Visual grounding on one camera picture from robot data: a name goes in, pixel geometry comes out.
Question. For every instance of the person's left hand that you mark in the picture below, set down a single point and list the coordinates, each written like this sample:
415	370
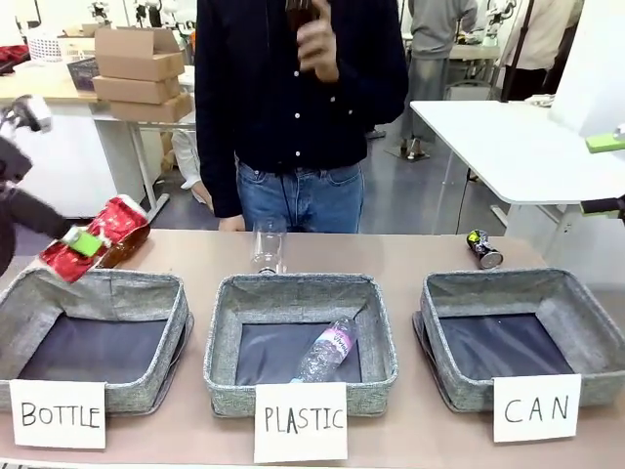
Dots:
317	49

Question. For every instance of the background person in grey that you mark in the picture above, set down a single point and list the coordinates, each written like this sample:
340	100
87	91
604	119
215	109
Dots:
434	44

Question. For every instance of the open cardboard box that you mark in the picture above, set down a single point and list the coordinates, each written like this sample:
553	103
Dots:
132	54

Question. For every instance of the background person white shirt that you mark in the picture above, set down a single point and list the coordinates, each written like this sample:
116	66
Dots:
537	44

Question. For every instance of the grey basket with can sign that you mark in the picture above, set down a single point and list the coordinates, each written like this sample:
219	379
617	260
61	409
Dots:
498	295

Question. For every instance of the person in dark shirt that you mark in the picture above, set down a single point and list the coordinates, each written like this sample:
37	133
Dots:
254	88

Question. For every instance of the red cloth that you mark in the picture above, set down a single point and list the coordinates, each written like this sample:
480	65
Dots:
11	58

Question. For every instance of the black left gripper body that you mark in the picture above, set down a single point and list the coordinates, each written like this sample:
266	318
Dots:
11	163

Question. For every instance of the grey basket with bottle sign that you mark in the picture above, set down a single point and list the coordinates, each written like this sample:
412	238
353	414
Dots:
93	298

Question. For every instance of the white paper sign BOTTLE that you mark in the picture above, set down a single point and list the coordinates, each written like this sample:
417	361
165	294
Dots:
58	415

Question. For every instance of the crouching person in white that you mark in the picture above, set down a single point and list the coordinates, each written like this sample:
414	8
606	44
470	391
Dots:
188	158

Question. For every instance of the flat closed cardboard box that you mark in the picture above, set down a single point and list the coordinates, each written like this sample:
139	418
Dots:
134	89
151	110

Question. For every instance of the white paper sign CAN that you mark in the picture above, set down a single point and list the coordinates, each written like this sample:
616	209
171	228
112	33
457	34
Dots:
536	409

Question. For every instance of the person's right forearm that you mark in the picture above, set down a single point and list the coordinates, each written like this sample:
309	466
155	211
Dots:
217	171

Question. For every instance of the grey basket with plastic sign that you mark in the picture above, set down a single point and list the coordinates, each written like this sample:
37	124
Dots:
293	298

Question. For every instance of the white plastic laundry basket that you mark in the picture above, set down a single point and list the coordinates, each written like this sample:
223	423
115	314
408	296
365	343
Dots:
45	46

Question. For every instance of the crushed black can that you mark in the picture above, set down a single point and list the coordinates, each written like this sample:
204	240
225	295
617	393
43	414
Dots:
483	250

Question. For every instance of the clear drinking glass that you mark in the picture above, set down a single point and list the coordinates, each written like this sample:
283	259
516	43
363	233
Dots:
268	246

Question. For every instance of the person's blue jeans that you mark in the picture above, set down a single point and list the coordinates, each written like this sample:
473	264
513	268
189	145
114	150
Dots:
322	200

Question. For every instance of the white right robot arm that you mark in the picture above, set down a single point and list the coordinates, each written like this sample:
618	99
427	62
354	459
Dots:
591	68

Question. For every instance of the white paper sign PLASTIC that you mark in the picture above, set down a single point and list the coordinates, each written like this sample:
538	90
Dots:
300	422

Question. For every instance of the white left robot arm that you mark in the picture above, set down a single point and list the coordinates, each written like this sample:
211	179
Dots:
34	113

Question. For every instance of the white table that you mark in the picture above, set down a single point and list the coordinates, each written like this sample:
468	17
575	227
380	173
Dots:
488	141

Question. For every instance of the crushed bottle with purple label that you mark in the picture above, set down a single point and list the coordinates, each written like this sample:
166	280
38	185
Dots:
328	349

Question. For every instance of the person's left forearm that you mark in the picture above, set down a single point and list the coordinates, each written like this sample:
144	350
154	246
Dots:
371	107

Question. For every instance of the white table leg frame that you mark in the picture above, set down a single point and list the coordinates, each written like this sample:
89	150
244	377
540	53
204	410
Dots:
146	166

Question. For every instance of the person's right hand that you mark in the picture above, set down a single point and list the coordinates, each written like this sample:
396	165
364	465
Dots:
231	225

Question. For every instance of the right gripper black green finger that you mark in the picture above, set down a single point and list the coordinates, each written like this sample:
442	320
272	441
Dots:
605	205
604	143

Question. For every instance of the dark object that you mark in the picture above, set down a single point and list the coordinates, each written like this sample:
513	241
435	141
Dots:
299	13

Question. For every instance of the dark plastic crate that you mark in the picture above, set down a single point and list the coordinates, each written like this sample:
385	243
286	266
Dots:
82	74

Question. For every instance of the brown bottle with red label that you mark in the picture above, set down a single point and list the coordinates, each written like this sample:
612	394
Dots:
119	229

